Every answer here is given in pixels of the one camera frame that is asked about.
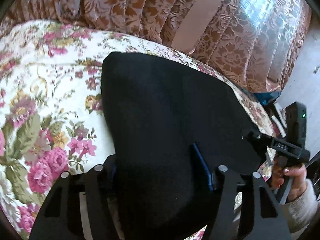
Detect black embroidered pants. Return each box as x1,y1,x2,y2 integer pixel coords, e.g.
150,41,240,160
101,52,266,239

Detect person right hand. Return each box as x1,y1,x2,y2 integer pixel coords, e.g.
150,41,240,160
271,156,307,202

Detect black device green light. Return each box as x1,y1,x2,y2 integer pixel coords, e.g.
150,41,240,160
285,101,307,148

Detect blue cloth behind bed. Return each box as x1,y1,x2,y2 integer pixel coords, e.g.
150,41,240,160
254,91,281,106

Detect floral quilt bedspread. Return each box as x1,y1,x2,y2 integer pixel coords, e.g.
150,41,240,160
0,19,278,240

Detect pink brown floral curtain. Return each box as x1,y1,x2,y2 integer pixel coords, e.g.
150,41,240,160
1,0,312,93

